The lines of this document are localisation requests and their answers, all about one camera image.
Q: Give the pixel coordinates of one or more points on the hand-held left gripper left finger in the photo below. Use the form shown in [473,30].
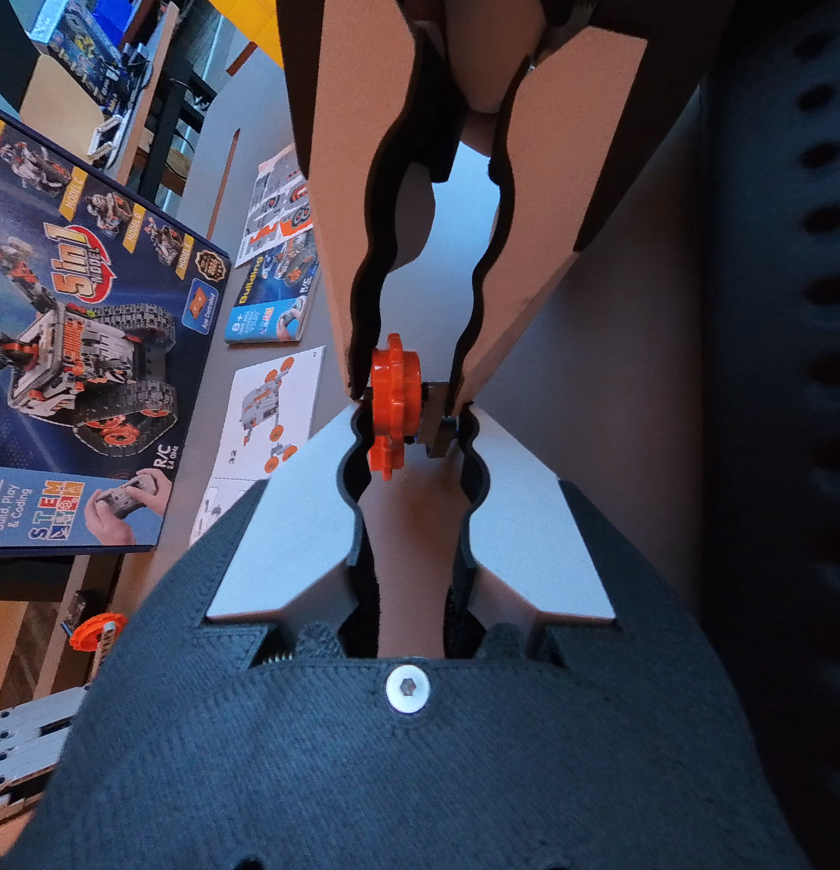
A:
[290,544]

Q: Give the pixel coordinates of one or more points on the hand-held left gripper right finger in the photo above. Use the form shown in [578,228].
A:
[535,544]

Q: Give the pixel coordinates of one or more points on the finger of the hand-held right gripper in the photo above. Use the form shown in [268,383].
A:
[556,170]
[352,136]

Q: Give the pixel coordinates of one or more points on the orange wheel grey beam assembly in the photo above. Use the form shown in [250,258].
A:
[392,380]

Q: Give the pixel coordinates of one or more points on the grey desk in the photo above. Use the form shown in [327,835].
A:
[596,408]

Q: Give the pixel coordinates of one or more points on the wooden side desk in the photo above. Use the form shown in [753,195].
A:
[66,129]

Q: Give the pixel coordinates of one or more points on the folded building booklets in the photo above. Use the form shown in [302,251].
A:
[270,204]

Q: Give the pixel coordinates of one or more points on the yellow storage bin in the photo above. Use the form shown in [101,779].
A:
[250,27]

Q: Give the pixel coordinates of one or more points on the open instruction manual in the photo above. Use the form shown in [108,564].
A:
[284,380]

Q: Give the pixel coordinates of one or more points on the blue instruction booklet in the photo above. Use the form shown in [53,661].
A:
[270,306]

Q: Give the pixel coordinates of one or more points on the blue storage bin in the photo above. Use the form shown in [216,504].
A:
[120,13]

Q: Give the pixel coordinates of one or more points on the brown cardboard box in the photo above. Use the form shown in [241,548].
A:
[25,632]

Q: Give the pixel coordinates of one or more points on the blue robot kit box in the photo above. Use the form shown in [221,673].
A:
[86,340]

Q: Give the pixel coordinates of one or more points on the dark toy box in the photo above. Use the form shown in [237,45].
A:
[73,41]

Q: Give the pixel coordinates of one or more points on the grey toy robot model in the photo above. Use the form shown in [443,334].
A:
[25,734]

